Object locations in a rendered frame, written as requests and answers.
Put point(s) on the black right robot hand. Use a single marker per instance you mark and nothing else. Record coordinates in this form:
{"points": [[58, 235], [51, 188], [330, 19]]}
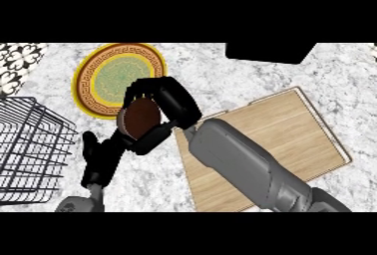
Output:
{"points": [[178, 99]]}

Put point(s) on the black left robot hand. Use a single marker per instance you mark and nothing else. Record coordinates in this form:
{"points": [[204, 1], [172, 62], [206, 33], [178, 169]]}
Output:
{"points": [[101, 166]]}

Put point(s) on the brown chocolate cupcake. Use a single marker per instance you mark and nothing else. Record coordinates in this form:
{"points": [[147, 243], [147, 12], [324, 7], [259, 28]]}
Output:
{"points": [[139, 118]]}

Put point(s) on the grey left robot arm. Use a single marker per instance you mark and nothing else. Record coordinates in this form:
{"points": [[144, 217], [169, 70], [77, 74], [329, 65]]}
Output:
{"points": [[80, 203]]}

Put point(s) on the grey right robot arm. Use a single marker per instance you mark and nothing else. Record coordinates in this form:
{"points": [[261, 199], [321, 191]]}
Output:
{"points": [[246, 166]]}

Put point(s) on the yellow and green patterned plate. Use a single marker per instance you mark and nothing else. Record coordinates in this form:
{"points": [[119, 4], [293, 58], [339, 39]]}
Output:
{"points": [[113, 74]]}

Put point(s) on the pale wooden tray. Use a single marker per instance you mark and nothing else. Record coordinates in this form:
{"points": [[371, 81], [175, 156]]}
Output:
{"points": [[290, 132]]}

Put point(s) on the black appliance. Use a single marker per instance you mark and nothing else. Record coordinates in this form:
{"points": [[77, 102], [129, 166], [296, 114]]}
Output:
{"points": [[268, 52]]}

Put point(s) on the black and white patterned object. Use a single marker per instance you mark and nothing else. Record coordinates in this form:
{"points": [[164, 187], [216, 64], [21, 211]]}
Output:
{"points": [[17, 63]]}

